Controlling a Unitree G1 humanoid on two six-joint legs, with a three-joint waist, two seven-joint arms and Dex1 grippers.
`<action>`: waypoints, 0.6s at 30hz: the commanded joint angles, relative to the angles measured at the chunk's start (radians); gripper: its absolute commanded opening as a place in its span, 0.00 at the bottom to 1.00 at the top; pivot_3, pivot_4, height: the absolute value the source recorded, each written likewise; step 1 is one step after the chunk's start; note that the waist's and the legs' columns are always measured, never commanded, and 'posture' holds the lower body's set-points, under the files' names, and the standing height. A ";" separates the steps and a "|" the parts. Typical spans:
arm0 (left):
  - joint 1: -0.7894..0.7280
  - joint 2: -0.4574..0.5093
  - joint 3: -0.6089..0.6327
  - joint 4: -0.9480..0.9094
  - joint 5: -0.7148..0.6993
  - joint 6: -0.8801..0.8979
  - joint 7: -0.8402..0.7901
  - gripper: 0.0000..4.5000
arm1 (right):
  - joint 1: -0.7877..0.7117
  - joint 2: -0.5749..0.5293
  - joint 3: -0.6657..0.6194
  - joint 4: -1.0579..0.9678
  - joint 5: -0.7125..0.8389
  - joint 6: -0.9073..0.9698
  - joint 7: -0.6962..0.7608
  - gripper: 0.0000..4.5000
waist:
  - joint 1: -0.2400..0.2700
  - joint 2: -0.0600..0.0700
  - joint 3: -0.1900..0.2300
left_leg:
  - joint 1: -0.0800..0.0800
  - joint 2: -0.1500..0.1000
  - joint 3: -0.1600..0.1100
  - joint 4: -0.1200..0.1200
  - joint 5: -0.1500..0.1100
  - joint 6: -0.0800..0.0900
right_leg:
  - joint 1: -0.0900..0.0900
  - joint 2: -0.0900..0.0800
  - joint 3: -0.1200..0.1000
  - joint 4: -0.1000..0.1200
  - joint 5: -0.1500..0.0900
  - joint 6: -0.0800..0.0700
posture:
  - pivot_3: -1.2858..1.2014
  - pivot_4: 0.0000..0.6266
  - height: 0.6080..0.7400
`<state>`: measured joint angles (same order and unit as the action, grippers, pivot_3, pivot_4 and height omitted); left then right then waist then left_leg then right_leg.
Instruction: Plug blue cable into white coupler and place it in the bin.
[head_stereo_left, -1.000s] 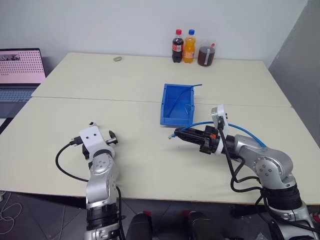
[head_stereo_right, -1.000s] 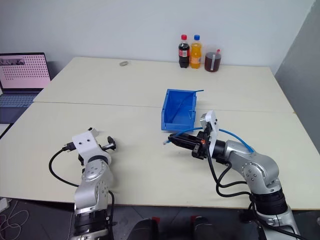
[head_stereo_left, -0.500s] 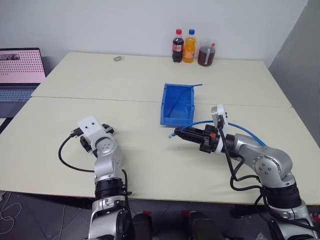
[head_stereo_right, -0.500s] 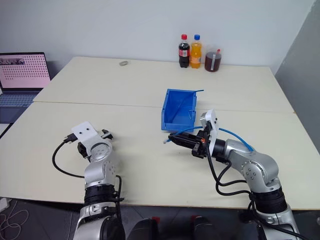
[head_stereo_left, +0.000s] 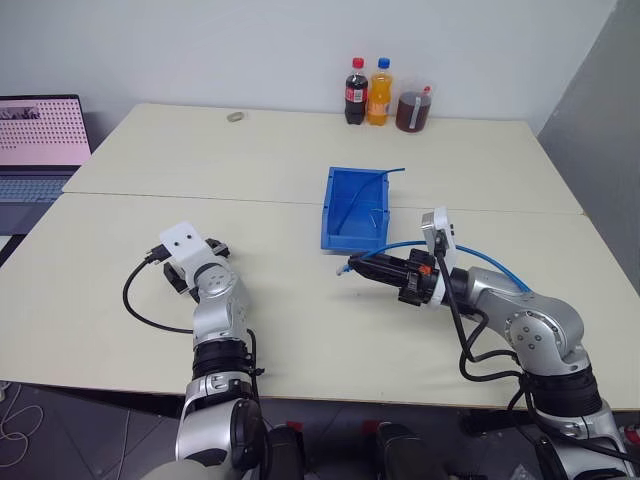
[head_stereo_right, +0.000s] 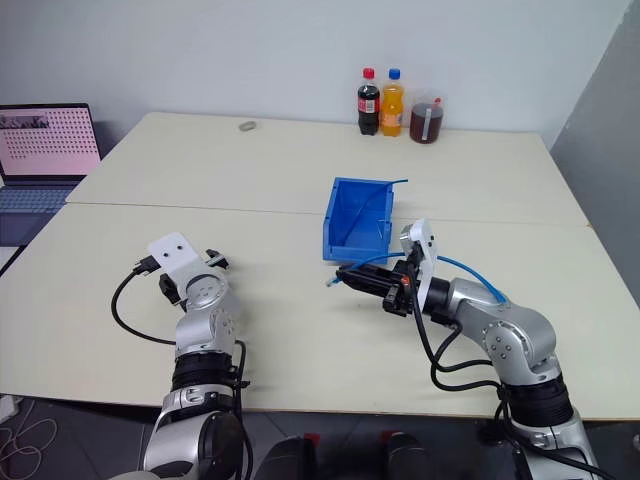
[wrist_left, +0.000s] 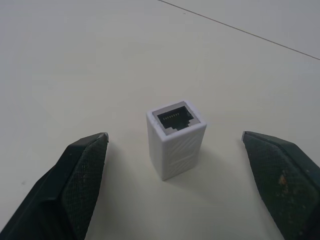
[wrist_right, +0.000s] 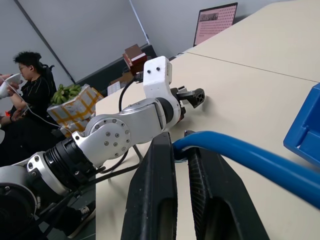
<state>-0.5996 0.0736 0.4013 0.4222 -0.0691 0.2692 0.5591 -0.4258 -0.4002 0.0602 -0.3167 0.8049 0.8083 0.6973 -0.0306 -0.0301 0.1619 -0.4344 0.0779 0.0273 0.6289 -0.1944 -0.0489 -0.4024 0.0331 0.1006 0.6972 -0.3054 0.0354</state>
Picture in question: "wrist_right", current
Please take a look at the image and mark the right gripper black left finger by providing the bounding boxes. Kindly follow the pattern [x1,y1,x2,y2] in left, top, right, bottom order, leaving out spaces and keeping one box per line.
[120,131,179,240]

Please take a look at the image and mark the blue cable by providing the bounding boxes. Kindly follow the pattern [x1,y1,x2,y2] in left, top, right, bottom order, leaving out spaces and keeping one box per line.
[171,130,320,210]

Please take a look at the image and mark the stacked brown boxes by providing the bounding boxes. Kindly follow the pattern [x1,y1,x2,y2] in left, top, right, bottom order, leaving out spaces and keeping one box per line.
[122,44,148,75]

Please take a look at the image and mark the green banana bunch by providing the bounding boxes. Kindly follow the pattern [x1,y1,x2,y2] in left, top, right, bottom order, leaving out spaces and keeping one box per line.
[50,83,83,105]

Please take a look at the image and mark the monitor with pink screen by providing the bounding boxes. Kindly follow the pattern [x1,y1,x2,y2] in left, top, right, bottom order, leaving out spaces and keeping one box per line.
[192,2,239,48]

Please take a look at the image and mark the black and white sneaker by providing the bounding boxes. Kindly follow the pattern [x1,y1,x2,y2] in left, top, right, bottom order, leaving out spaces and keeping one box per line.
[66,200,97,239]

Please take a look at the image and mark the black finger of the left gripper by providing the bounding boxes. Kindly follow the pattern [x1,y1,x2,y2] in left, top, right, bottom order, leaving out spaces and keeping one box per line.
[185,88,206,109]

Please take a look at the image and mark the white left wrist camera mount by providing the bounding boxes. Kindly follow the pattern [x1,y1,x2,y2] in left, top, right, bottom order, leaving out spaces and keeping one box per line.
[142,56,186,126]

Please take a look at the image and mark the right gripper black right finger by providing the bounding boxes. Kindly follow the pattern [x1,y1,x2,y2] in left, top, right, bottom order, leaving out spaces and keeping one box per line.
[183,129,271,240]

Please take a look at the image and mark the black office chair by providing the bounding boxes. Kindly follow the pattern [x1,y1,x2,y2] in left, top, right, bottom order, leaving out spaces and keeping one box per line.
[39,62,58,97]

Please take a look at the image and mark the seated person in black shirt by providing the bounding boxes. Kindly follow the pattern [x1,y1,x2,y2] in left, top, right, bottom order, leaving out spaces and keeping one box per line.
[0,51,62,167]

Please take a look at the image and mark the thin white cord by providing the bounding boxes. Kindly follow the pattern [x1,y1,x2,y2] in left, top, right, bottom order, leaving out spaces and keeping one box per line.
[0,77,63,129]

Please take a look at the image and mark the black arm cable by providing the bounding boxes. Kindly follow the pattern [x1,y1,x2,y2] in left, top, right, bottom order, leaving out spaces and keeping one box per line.
[37,143,145,233]

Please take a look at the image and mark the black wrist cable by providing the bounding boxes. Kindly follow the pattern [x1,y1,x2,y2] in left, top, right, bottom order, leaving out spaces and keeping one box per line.
[118,71,145,113]

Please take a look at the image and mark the blue plastic bin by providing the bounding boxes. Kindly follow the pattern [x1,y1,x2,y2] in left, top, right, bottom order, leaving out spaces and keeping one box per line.
[282,82,320,167]

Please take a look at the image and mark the white handheld controller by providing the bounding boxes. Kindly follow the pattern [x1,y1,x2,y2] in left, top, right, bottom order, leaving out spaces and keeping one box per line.
[0,73,24,100]

